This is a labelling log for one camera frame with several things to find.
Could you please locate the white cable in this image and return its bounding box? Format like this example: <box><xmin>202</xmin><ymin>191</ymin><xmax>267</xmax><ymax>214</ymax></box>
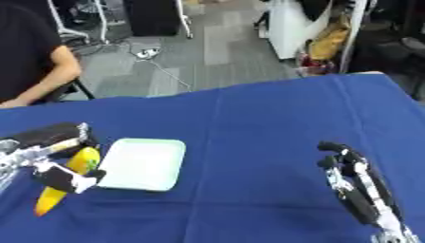
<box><xmin>144</xmin><ymin>57</ymin><xmax>196</xmax><ymax>93</ymax></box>

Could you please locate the white metal frame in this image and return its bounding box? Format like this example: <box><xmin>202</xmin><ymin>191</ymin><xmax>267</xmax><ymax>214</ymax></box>
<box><xmin>45</xmin><ymin>0</ymin><xmax>113</xmax><ymax>45</ymax></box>

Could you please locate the red bag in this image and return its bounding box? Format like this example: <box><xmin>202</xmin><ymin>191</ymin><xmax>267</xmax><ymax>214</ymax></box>
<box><xmin>297</xmin><ymin>52</ymin><xmax>338</xmax><ymax>76</ymax></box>

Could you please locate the white cabinet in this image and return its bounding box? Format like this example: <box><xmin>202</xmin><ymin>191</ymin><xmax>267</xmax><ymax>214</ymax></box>
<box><xmin>266</xmin><ymin>0</ymin><xmax>336</xmax><ymax>61</ymax></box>

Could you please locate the yellow bag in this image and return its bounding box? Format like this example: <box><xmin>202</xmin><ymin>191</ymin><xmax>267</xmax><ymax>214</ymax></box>
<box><xmin>305</xmin><ymin>17</ymin><xmax>354</xmax><ymax>62</ymax></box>

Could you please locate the black office chair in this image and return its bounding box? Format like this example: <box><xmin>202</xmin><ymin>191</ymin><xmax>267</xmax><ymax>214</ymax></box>
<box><xmin>350</xmin><ymin>29</ymin><xmax>425</xmax><ymax>102</ymax></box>

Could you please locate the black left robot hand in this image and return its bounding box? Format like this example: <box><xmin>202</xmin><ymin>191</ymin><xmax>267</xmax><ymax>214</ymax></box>
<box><xmin>0</xmin><ymin>121</ymin><xmax>108</xmax><ymax>195</ymax></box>

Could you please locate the person's hand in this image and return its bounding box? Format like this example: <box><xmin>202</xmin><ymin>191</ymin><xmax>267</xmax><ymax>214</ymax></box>
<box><xmin>0</xmin><ymin>98</ymin><xmax>30</xmax><ymax>110</ymax></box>

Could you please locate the person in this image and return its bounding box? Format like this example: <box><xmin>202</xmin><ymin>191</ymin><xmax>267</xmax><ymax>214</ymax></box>
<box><xmin>0</xmin><ymin>0</ymin><xmax>85</xmax><ymax>110</ymax></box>

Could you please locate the white pole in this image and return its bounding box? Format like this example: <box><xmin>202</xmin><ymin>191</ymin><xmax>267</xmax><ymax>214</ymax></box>
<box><xmin>337</xmin><ymin>0</ymin><xmax>371</xmax><ymax>74</ymax></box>

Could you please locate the yellow toy banana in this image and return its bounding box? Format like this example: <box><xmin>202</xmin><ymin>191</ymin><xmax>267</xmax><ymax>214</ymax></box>
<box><xmin>33</xmin><ymin>145</ymin><xmax>103</xmax><ymax>218</ymax></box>

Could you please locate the white power strip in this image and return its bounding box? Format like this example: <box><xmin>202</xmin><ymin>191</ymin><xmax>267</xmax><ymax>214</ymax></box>
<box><xmin>134</xmin><ymin>47</ymin><xmax>163</xmax><ymax>60</ymax></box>

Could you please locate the white rectangular tray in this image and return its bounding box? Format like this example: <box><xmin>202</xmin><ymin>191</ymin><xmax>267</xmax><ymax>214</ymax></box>
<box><xmin>94</xmin><ymin>137</ymin><xmax>190</xmax><ymax>193</ymax></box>

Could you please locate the black box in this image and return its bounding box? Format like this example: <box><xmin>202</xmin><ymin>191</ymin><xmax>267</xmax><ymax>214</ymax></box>
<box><xmin>120</xmin><ymin>0</ymin><xmax>183</xmax><ymax>38</ymax></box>

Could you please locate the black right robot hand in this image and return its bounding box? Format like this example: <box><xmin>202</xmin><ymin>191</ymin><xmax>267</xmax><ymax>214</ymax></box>
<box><xmin>315</xmin><ymin>140</ymin><xmax>405</xmax><ymax>228</ymax></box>

